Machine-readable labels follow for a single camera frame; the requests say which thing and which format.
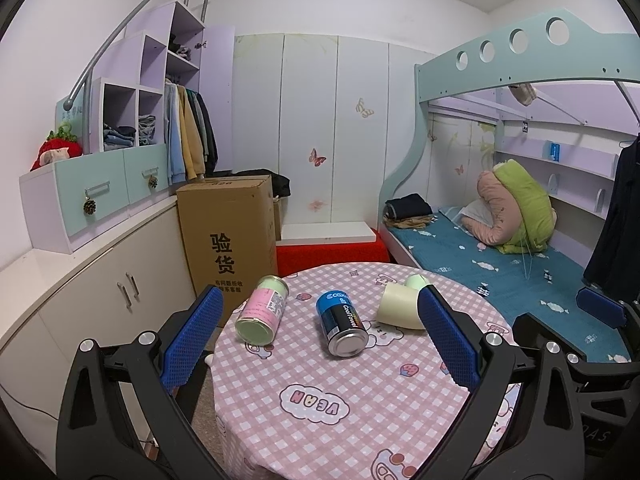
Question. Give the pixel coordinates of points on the white wardrobe doors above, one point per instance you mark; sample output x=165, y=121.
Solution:
x=335, y=115

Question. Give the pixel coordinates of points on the hanging clothes row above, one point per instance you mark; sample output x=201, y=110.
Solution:
x=189, y=135

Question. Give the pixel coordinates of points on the teal bunk bed frame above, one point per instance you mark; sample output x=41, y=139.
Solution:
x=549, y=92

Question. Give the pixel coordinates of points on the light green cup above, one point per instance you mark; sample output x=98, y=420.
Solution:
x=417, y=281

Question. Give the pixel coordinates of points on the folded dark clothes pile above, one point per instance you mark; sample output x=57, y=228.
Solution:
x=408, y=212

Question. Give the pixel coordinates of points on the green pink folded quilt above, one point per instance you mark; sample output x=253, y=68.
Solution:
x=523, y=219

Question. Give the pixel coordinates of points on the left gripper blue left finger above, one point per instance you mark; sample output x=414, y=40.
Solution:
x=96, y=439

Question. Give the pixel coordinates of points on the pink green can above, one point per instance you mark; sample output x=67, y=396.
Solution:
x=260, y=318

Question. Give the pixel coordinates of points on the red strawberry plush toy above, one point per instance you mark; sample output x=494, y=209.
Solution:
x=60, y=145

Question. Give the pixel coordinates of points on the pink checkered tablecloth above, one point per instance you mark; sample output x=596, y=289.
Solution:
x=289, y=410

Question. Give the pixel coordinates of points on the blue patterned mattress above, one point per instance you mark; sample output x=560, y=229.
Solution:
x=544, y=284

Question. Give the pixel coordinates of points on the red box white top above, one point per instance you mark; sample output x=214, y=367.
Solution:
x=305, y=246

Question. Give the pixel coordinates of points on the white pillow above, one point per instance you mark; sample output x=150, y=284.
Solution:
x=477, y=214

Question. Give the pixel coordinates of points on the purple stair shelf unit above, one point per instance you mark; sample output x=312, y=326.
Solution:
x=165, y=42

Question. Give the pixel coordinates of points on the pale yellow cup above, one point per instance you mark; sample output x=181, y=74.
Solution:
x=399, y=307

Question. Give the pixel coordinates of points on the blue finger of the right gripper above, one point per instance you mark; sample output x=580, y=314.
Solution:
x=611, y=312

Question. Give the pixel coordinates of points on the teal drawer cabinet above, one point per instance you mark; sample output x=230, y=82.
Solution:
x=70, y=202

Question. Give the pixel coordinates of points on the blue black CoolTowel can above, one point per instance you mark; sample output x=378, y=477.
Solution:
x=345, y=333

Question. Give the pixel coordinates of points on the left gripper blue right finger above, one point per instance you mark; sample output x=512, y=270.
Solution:
x=485, y=365

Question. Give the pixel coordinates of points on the white low cabinet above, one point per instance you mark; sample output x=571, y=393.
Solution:
x=128, y=280

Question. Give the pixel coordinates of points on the large cardboard box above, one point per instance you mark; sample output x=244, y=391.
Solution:
x=229, y=237

